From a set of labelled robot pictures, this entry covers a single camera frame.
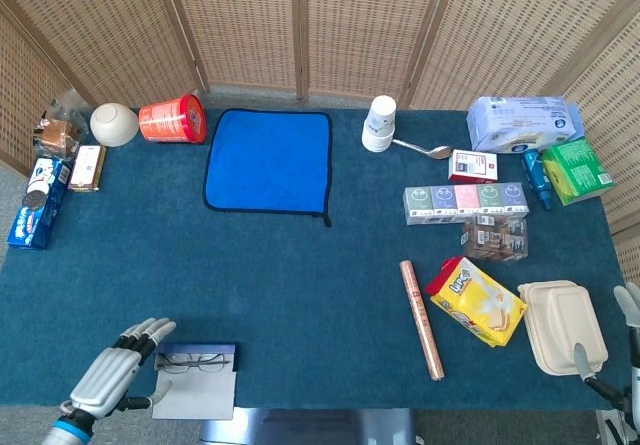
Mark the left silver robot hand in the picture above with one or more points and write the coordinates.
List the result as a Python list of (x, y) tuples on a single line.
[(105, 380)]

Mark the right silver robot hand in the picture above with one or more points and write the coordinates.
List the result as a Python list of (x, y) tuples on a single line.
[(635, 365)]

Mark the thin black eyeglasses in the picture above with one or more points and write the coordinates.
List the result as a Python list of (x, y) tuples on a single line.
[(197, 362)]

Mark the blue eyeglass case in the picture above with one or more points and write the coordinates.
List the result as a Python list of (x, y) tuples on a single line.
[(200, 395)]

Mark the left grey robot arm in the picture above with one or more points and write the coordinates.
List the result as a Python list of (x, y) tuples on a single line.
[(67, 430)]

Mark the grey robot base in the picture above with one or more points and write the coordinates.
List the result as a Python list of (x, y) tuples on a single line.
[(310, 427)]

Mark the beige lidded lunch container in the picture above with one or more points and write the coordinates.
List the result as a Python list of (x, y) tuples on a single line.
[(560, 320)]

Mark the yellow red Lipo snack bag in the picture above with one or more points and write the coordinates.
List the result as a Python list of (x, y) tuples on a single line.
[(475, 305)]

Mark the brown clear wrapped pack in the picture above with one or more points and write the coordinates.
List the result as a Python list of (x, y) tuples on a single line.
[(497, 242)]

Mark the blue Oreo cookie box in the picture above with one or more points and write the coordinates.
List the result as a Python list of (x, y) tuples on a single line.
[(39, 205)]

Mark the green tissue pack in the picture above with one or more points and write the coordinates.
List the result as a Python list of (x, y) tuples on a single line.
[(577, 171)]

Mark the small brown white box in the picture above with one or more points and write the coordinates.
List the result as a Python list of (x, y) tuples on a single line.
[(86, 169)]

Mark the dark blue bottle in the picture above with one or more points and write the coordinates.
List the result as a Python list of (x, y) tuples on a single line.
[(536, 175)]

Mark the wooden rolling pin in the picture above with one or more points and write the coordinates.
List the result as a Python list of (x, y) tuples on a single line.
[(421, 317)]

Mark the pastel pocket tissue multipack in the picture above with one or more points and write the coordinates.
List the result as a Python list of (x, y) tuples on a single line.
[(465, 202)]

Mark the teal table mat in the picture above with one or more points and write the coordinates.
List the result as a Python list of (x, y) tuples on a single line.
[(325, 275)]

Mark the clear bag brown cake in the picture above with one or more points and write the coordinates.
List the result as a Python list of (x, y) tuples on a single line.
[(59, 132)]

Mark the cream bowl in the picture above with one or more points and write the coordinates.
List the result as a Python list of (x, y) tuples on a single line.
[(114, 125)]

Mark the small white red box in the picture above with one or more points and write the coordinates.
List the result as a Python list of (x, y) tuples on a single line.
[(472, 166)]

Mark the pale blue tissue pack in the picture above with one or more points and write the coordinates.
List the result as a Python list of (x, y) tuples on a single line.
[(522, 125)]

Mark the orange tub red lid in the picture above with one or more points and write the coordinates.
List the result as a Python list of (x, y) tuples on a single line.
[(167, 121)]

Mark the blue cloth black trim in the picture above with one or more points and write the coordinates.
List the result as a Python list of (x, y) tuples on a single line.
[(270, 160)]

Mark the metal spoon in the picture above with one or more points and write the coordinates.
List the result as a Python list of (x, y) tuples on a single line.
[(437, 152)]

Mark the stack of white paper cups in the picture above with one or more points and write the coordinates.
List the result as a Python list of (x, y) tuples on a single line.
[(379, 127)]

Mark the woven wooden folding screen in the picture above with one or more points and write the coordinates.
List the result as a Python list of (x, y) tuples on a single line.
[(250, 25)]

